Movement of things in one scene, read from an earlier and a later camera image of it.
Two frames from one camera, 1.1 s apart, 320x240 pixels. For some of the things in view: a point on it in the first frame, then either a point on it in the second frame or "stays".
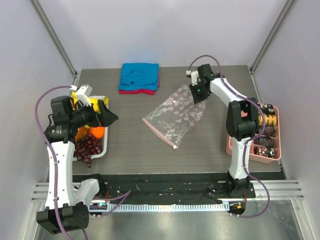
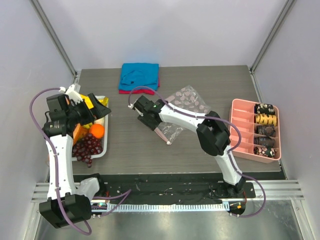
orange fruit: (98, 131) stays
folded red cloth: (139, 91) stays
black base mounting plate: (168, 188) stays
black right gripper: (198, 93) to (152, 122)
